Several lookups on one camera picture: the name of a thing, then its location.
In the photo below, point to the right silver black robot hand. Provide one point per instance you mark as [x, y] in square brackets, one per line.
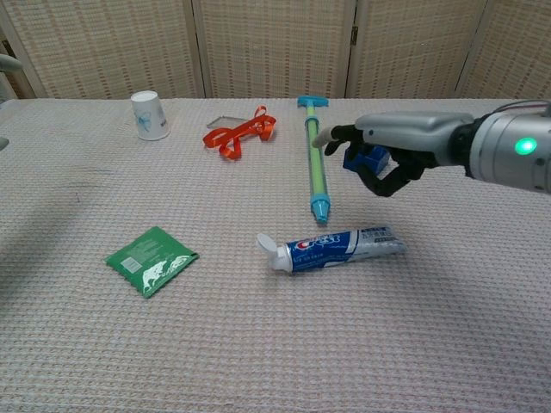
[409, 129]

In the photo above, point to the blue white toothpaste tube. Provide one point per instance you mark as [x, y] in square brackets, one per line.
[327, 251]

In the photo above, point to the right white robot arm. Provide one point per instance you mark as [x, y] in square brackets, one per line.
[508, 146]

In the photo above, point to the blue building block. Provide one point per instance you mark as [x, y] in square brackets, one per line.
[379, 157]

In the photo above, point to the teal green water pump toy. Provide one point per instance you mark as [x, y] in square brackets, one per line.
[316, 172]

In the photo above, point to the bamboo folding screen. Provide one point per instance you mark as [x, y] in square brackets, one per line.
[267, 47]

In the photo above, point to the clear badge holder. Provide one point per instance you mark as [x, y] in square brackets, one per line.
[221, 121]

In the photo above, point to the white paper cup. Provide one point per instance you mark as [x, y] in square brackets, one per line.
[150, 118]

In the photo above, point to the pale woven tablecloth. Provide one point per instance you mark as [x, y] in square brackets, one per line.
[215, 344]

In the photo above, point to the green foil sachet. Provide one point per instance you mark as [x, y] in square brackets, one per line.
[148, 258]

